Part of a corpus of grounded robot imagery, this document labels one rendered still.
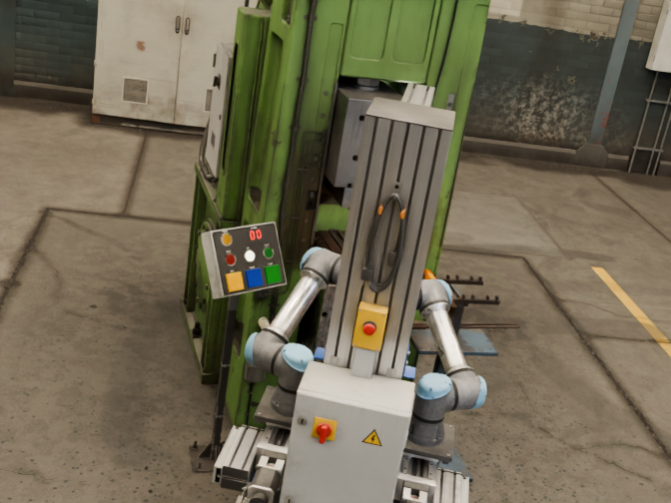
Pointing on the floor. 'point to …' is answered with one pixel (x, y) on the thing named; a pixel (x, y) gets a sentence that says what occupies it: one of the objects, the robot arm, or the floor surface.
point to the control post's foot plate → (201, 458)
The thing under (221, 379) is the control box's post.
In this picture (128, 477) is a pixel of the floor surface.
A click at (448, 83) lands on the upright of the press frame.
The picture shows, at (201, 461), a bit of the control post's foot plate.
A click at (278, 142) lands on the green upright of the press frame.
